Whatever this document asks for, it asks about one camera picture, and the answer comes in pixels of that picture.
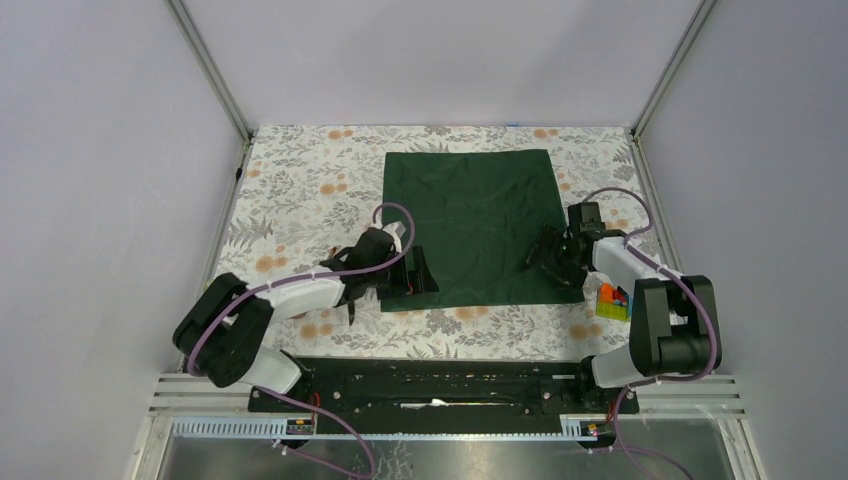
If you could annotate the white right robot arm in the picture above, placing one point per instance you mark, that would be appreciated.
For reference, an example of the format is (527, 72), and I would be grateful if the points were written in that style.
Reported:
(673, 334)

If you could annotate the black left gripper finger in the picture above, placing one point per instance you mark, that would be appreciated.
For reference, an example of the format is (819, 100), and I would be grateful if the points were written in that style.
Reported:
(421, 280)
(400, 281)

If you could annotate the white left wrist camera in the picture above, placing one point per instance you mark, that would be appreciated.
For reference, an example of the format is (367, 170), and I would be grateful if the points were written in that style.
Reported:
(396, 231)

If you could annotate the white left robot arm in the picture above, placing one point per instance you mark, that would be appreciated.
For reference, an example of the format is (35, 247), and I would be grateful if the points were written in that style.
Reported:
(222, 334)

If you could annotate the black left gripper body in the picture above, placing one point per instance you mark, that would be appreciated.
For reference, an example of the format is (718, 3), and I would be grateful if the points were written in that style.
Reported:
(372, 276)

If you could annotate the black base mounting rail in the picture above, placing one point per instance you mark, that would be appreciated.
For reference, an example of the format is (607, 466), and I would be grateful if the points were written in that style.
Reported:
(433, 397)

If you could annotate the floral patterned table mat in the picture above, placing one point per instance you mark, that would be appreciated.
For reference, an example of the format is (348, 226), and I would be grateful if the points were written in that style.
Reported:
(306, 190)

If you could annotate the colourful toy block stack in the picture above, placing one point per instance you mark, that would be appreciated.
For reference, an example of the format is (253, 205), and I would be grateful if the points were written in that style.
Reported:
(613, 303)

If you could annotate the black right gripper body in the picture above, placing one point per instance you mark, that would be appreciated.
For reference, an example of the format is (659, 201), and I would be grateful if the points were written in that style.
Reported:
(567, 270)

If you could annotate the dark green cloth napkin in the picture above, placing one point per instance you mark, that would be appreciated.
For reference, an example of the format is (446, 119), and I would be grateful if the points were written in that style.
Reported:
(477, 216)

